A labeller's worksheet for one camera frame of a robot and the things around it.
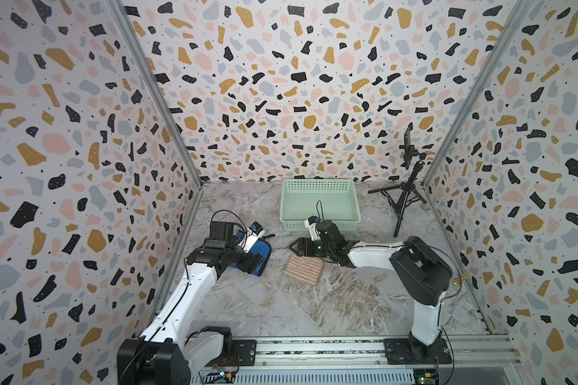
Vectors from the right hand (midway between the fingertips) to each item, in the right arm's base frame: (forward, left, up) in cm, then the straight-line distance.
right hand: (295, 247), depth 91 cm
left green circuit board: (-40, +22, -9) cm, 47 cm away
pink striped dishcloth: (-6, -5, -5) cm, 9 cm away
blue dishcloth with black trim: (+3, +14, -5) cm, 15 cm away
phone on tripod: (+27, -42, +25) cm, 56 cm away
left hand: (-5, +13, +7) cm, 16 cm away
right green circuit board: (-38, -41, -9) cm, 56 cm away
